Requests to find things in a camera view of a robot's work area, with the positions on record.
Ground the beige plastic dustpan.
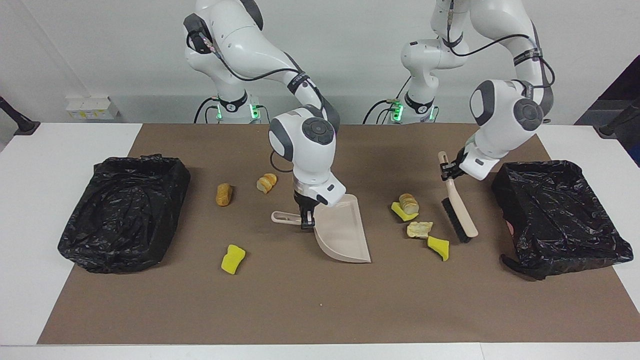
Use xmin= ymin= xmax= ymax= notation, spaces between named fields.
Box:
xmin=271 ymin=194 xmax=372 ymax=264

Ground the beige hand brush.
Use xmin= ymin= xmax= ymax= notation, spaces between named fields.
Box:
xmin=438 ymin=151 xmax=479 ymax=244

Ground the orange striped croissant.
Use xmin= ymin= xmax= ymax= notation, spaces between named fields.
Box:
xmin=398 ymin=193 xmax=420 ymax=216

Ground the small striped croissant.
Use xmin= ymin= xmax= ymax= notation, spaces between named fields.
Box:
xmin=256 ymin=173 xmax=278 ymax=194

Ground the large yellow sponge piece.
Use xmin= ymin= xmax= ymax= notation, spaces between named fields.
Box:
xmin=390 ymin=201 xmax=420 ymax=222

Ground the pale striped bread piece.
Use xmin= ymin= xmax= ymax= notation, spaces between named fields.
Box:
xmin=406 ymin=221 xmax=434 ymax=239

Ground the small yellow sponge piece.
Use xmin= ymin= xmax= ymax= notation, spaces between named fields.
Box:
xmin=426 ymin=236 xmax=450 ymax=262

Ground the yellow sponge block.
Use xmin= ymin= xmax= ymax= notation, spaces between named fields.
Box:
xmin=221 ymin=244 xmax=247 ymax=275

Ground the black bag lined bin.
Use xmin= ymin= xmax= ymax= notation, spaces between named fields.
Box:
xmin=491 ymin=160 xmax=634 ymax=281
xmin=57 ymin=155 xmax=192 ymax=274

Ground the brown table mat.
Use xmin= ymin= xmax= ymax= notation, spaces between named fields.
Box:
xmin=37 ymin=123 xmax=640 ymax=346

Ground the black stand pole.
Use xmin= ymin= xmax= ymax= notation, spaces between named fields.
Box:
xmin=599 ymin=98 xmax=640 ymax=138
xmin=0 ymin=96 xmax=41 ymax=136

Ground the black base cable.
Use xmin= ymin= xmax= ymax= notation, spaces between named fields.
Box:
xmin=194 ymin=96 xmax=221 ymax=124
xmin=362 ymin=75 xmax=413 ymax=125

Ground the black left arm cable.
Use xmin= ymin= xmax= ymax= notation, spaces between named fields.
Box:
xmin=442 ymin=0 xmax=556 ymax=101

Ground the dark wall panel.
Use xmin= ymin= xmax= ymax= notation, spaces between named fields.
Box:
xmin=574 ymin=54 xmax=640 ymax=168

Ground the white wall socket box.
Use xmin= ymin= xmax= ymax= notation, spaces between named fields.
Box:
xmin=66 ymin=96 xmax=121 ymax=121

